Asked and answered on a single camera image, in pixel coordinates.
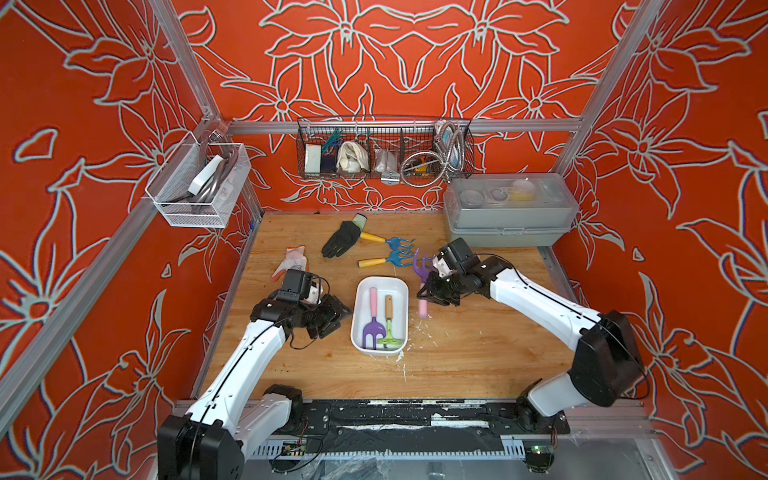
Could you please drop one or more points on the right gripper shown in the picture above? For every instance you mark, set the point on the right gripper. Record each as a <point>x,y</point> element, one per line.
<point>431,291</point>

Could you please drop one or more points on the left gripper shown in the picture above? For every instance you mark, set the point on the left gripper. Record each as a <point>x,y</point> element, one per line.
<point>334,313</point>

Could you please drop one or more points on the purple rake pink handle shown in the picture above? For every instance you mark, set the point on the purple rake pink handle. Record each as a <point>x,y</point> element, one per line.
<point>422,267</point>

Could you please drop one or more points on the purple fork pink handle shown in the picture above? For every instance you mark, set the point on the purple fork pink handle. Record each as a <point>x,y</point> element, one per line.
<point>373,331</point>

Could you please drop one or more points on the white oval storage tray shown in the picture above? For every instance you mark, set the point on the white oval storage tray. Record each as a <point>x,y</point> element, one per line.
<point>395,287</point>

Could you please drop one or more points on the green rake wooden handle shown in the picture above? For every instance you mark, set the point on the green rake wooden handle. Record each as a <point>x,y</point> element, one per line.
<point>389,342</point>

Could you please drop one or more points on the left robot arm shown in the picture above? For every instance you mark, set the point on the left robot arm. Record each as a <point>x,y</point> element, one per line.
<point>216,435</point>

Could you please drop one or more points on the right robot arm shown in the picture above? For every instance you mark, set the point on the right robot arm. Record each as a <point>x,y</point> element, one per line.
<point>606,361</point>

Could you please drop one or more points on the grey plastic tool box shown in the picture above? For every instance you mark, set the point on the grey plastic tool box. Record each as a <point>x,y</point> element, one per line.
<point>510,210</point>

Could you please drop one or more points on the white box in basket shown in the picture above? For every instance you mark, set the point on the white box in basket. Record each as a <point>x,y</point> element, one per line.
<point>312,159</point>

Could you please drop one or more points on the red white work glove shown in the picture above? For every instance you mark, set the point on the red white work glove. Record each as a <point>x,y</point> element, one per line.
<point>294,259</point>

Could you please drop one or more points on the black work glove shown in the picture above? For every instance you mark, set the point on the black work glove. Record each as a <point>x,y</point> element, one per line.
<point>345,237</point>

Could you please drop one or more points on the white cloth in basket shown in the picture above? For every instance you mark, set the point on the white cloth in basket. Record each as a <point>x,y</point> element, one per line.
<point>352,158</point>

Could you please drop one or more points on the white device in side basket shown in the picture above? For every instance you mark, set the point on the white device in side basket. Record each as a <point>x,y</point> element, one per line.
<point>204,175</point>

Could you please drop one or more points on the blue rake yellow handle middle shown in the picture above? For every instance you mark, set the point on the blue rake yellow handle middle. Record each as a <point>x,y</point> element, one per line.
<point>397,259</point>

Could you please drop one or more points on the blue rake yellow handle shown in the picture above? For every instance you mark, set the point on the blue rake yellow handle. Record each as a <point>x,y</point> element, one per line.
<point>397,259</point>
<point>396,243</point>

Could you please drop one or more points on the blue rake yellow handle rear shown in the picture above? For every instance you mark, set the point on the blue rake yellow handle rear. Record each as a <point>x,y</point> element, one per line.
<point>396,243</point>

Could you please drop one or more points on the white wire side basket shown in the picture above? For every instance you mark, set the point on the white wire side basket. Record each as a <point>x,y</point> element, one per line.
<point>212,207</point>

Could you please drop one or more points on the black wire wall basket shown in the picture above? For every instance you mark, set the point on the black wire wall basket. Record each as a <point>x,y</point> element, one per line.
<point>417,152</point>

